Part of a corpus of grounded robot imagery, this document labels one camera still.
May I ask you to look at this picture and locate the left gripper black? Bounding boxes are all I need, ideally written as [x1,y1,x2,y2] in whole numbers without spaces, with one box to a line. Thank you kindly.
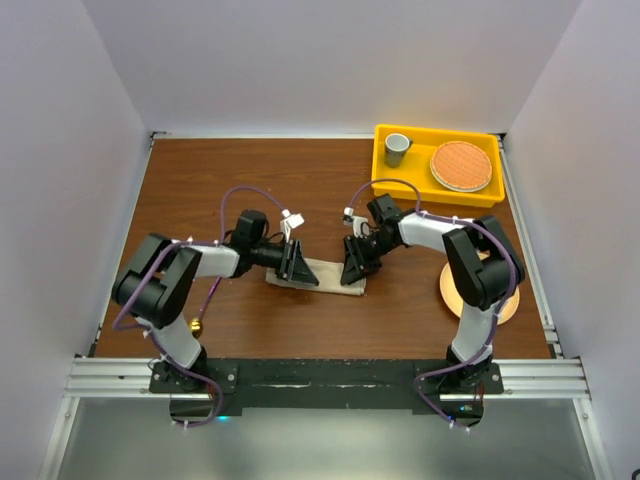
[250,236,318,285]

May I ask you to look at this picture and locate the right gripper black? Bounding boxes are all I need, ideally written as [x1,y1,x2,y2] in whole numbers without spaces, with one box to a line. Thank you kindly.
[341,232,398,286]

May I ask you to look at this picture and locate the beige cloth napkin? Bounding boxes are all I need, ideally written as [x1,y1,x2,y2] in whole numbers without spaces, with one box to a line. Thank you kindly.
[265,259,366,296]

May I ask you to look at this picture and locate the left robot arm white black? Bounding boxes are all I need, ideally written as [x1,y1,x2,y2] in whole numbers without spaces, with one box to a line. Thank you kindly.
[111,209,319,392]

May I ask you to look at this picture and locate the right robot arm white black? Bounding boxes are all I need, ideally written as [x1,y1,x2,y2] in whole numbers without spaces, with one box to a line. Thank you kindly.
[340,194,525,393]

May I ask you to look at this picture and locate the golden round plate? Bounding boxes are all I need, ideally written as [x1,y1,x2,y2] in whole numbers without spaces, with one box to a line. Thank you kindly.
[439,263,520,325]

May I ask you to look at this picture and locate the gold purple spoon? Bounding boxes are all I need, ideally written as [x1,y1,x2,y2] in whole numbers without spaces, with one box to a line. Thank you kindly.
[188,277,221,339]

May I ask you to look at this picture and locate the grey ceramic mug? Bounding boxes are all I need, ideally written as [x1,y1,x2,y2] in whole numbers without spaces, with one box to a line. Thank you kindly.
[384,133,413,168]

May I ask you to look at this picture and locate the yellow plastic tray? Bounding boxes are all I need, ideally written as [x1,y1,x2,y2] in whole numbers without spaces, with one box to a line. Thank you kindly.
[371,124,506,208]

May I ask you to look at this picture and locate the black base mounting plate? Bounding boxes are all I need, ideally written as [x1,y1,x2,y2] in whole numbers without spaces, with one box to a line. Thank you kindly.
[149,358,504,426]

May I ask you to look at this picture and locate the orange woven coaster plate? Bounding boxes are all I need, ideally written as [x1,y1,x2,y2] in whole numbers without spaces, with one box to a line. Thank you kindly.
[430,141,493,192]

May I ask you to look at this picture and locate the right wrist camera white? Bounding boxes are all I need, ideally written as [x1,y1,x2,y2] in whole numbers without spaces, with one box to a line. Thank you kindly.
[343,207,371,238]

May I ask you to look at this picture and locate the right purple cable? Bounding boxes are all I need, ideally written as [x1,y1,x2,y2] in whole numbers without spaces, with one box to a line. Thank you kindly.
[344,178,521,371]

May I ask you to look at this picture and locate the aluminium frame rail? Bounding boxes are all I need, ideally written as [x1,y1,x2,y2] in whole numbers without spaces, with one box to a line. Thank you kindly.
[40,357,614,479]

